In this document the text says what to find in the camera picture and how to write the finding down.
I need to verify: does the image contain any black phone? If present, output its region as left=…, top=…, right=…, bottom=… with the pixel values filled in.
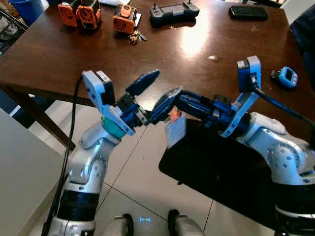
left=229, top=5, right=269, bottom=21

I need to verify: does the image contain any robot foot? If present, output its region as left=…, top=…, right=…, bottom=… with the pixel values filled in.
left=101, top=213, right=134, bottom=236
left=167, top=210, right=205, bottom=236

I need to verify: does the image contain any white cabinet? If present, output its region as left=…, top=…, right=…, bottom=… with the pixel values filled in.
left=0, top=108, right=65, bottom=236

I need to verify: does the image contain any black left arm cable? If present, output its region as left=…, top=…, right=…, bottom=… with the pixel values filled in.
left=42, top=76, right=84, bottom=236

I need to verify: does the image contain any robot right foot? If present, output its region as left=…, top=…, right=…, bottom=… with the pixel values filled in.
left=167, top=210, right=205, bottom=236

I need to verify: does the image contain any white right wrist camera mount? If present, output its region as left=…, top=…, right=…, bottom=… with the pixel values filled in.
left=219, top=56, right=262, bottom=138

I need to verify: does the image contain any black remote controller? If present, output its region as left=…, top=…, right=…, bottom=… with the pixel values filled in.
left=149, top=2, right=200, bottom=28

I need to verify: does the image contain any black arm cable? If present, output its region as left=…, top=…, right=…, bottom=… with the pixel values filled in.
left=42, top=76, right=84, bottom=236
left=253, top=86, right=315, bottom=131

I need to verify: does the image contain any dark brown wooden table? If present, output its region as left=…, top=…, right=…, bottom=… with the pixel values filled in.
left=0, top=0, right=315, bottom=148

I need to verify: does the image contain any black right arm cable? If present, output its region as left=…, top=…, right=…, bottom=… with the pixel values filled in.
left=253, top=86, right=315, bottom=131

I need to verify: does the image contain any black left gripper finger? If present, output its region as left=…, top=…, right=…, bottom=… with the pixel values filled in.
left=149, top=88, right=184, bottom=124
left=126, top=69, right=161, bottom=97

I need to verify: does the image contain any dark blue chair back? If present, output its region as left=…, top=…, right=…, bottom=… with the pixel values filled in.
left=290, top=5, right=315, bottom=74

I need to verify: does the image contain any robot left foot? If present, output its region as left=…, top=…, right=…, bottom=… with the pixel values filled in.
left=101, top=213, right=134, bottom=236

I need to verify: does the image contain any orange and black gripper device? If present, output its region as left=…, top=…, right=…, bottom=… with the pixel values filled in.
left=112, top=4, right=138, bottom=34
left=58, top=2, right=79, bottom=28
left=76, top=0, right=102, bottom=30

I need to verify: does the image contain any black metal chair frame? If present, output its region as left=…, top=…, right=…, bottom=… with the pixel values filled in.
left=0, top=9, right=29, bottom=56

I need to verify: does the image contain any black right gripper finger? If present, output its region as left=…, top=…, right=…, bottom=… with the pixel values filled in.
left=176, top=91, right=207, bottom=110
left=178, top=104, right=207, bottom=120

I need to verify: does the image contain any blue digital timer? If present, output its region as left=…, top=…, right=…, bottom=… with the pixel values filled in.
left=270, top=66, right=299, bottom=89

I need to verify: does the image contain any bunch of keys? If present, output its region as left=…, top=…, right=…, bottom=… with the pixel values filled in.
left=127, top=30, right=148, bottom=45

